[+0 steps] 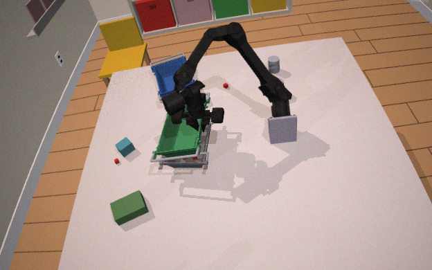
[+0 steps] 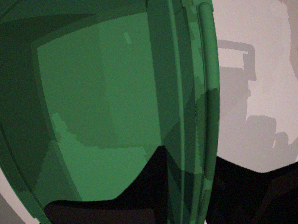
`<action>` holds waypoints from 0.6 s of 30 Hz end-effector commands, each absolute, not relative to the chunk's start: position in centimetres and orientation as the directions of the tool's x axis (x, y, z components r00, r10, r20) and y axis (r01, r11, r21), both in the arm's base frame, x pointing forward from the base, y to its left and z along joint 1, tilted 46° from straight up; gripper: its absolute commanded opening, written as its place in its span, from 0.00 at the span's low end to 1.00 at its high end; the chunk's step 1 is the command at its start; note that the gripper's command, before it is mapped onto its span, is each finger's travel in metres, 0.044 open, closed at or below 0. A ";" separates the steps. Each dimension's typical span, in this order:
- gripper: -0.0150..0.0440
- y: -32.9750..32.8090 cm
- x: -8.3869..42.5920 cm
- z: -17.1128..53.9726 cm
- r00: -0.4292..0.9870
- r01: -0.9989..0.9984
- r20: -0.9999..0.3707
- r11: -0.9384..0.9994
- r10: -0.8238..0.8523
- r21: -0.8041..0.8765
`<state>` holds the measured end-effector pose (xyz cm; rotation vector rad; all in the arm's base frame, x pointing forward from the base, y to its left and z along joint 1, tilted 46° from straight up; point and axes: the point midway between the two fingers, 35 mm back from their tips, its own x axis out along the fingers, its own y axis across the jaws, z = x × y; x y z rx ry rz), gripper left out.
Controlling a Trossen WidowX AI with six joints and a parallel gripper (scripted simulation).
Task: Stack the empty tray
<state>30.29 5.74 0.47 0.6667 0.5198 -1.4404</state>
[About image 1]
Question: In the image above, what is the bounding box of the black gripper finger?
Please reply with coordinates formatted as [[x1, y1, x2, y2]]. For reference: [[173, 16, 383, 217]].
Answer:
[[186, 119, 199, 131], [201, 119, 210, 132]]

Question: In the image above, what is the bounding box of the teal block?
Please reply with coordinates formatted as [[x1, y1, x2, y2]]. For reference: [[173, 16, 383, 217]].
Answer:
[[115, 137, 135, 157]]

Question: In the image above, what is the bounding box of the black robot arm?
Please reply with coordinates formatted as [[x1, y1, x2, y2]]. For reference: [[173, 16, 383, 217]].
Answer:
[[162, 22, 292, 118]]

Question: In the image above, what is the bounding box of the small green block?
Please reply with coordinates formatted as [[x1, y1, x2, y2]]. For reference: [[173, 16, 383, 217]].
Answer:
[[110, 190, 149, 226]]

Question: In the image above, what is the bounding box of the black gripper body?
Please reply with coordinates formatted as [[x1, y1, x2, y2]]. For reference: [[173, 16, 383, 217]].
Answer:
[[171, 98, 224, 124]]

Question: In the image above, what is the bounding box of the blue plastic tray with grey wire bars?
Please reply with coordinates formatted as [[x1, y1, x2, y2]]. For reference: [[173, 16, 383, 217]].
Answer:
[[150, 52, 186, 100]]

